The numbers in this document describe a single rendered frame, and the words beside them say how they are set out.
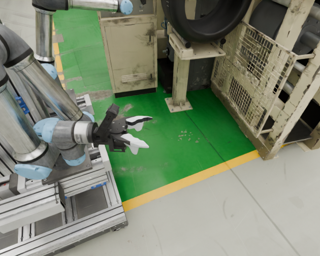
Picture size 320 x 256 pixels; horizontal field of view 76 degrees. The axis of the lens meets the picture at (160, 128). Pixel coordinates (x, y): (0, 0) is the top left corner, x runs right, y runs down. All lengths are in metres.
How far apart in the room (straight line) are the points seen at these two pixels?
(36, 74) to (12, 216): 0.66
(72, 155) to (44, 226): 0.85
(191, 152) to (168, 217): 0.65
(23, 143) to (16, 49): 0.29
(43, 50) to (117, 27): 0.96
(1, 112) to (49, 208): 0.54
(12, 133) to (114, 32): 1.65
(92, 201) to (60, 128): 0.90
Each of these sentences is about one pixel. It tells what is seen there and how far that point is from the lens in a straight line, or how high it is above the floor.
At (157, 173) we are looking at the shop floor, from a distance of 1.83.
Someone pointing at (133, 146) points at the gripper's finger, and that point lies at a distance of 0.62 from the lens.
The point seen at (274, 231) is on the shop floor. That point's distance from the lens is 1.81.
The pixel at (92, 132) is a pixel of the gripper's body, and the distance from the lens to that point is 0.69.
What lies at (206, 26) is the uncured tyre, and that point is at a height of 0.94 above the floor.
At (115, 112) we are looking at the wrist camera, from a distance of 0.62.
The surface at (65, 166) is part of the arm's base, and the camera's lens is 1.06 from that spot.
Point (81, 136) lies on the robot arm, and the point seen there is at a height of 1.06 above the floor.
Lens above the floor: 1.54
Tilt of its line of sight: 45 degrees down
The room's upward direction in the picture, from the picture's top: straight up
